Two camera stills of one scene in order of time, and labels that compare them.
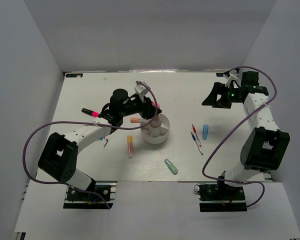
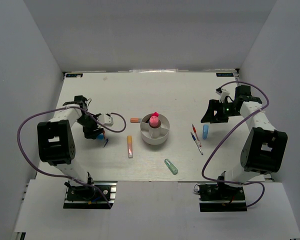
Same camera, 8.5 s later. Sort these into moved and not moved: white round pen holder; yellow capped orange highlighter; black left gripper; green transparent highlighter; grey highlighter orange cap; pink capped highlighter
Moved: pink capped highlighter; black left gripper
Not moved: white round pen holder; grey highlighter orange cap; yellow capped orange highlighter; green transparent highlighter
